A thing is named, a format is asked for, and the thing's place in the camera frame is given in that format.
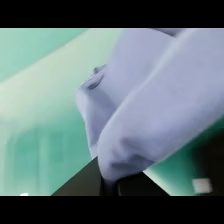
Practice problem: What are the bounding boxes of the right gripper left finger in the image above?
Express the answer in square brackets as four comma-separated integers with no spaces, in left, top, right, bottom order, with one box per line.
[50,156,104,197]

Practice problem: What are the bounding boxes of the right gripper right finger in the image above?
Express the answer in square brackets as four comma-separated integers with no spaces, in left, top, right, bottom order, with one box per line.
[115,170,172,197]

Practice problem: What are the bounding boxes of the purple T-shirt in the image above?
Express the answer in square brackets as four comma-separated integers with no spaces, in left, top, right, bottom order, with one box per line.
[75,28,224,188]

